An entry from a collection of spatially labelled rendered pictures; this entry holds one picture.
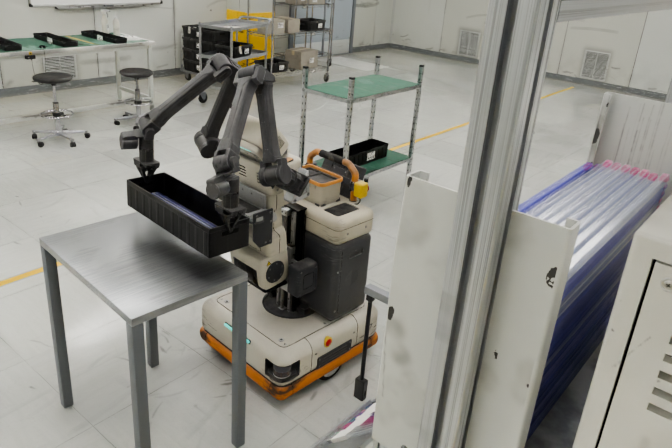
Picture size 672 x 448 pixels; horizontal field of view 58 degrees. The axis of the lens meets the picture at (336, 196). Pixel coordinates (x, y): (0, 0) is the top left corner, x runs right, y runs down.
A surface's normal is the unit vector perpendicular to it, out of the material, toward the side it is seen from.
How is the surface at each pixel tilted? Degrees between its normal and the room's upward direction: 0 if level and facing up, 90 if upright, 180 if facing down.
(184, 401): 0
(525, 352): 90
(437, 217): 90
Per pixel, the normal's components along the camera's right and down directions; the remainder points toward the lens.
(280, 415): 0.07, -0.92
